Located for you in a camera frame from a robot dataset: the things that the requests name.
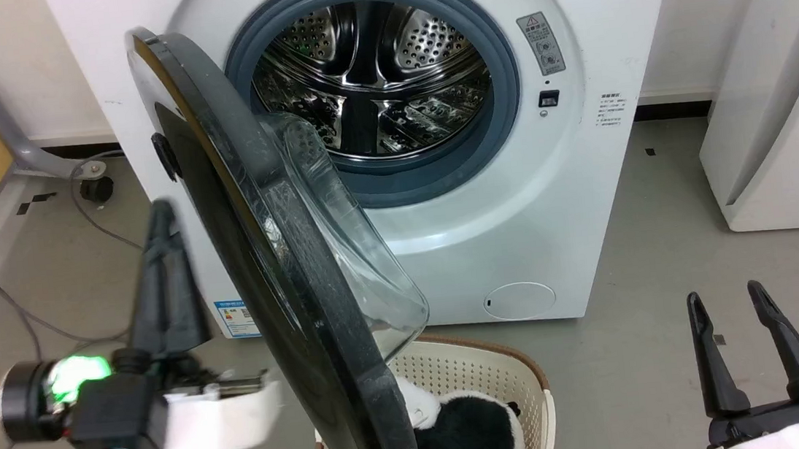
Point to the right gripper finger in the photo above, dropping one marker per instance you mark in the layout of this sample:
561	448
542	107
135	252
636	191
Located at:
785	341
713	363

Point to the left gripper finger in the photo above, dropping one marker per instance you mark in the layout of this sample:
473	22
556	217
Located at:
150	300
187	303

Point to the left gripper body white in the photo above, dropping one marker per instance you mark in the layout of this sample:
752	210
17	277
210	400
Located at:
220	418

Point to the black round washer door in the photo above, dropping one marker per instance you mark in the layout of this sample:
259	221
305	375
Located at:
224	234

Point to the white front-load washing machine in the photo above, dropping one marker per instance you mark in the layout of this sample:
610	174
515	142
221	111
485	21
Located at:
588	199

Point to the grey rubber door gasket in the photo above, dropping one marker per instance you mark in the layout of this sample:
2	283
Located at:
505	89

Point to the black caster wheel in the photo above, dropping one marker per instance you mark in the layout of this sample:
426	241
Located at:
96	190

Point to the grey metal furniture leg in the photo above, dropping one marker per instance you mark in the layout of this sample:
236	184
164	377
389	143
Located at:
22	147

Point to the round white filter cover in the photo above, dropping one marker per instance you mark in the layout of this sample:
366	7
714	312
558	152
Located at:
520	301

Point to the cream plastic laundry basket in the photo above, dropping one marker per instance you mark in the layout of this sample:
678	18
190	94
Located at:
479	371

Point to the black white plush panda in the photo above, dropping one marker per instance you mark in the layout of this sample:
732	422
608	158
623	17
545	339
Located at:
471	437

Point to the steel washer drum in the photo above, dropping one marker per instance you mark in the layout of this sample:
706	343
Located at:
425	38

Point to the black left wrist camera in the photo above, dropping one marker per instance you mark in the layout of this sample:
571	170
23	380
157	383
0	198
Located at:
118	420

